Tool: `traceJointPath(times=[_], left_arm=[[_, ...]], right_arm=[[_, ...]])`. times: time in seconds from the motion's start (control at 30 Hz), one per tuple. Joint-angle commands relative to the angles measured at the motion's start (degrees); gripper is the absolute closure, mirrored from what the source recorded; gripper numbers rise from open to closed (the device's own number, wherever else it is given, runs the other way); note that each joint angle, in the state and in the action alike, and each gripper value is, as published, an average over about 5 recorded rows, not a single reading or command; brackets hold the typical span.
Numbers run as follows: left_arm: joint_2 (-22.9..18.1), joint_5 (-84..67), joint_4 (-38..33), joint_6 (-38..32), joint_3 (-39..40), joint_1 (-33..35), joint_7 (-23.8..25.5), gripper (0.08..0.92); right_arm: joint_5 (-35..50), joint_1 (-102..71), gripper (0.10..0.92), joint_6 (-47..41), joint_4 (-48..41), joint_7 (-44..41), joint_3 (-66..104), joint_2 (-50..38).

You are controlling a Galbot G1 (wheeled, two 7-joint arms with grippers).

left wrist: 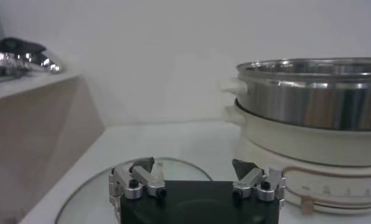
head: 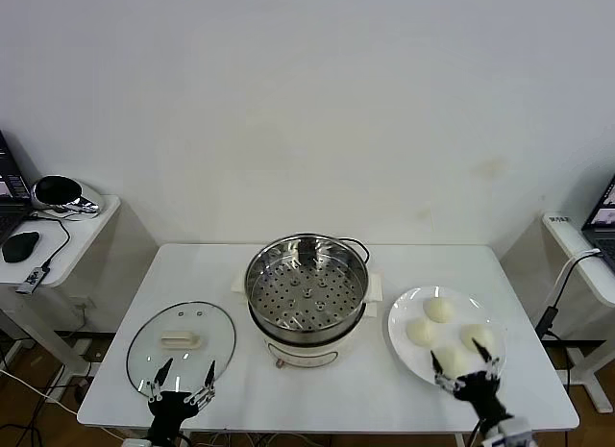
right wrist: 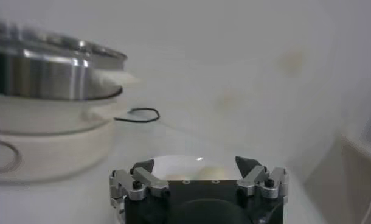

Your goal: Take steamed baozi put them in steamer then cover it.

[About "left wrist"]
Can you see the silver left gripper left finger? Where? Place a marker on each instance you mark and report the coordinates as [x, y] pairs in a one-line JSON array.
[[147, 181]]

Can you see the shiny chrome helmet-like object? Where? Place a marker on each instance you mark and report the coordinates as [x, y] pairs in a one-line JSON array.
[[21, 58]]

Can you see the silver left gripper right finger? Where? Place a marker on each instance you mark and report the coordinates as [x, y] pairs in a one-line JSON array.
[[249, 181]]

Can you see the glass pot lid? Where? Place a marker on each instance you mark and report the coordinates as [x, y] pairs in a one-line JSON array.
[[91, 198]]

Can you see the white side table with mouse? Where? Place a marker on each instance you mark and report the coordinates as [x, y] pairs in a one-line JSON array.
[[36, 137]]

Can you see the cream electric cooking pot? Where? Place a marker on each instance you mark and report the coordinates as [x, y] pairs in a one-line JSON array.
[[295, 146]]

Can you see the stainless steel steamer basket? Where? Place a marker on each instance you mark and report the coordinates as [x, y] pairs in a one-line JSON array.
[[295, 100]]

